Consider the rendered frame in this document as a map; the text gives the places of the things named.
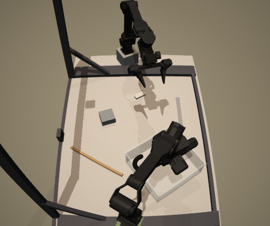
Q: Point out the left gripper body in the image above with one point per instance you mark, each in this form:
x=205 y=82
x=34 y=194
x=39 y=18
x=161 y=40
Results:
x=133 y=68

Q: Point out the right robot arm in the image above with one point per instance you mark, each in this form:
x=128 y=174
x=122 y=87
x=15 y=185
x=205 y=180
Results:
x=163 y=146

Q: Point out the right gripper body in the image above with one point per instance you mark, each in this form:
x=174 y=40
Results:
x=179 y=164

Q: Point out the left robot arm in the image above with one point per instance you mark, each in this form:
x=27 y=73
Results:
x=140 y=30

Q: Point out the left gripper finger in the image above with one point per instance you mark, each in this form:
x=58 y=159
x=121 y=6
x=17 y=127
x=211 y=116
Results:
x=163 y=73
x=138 y=74

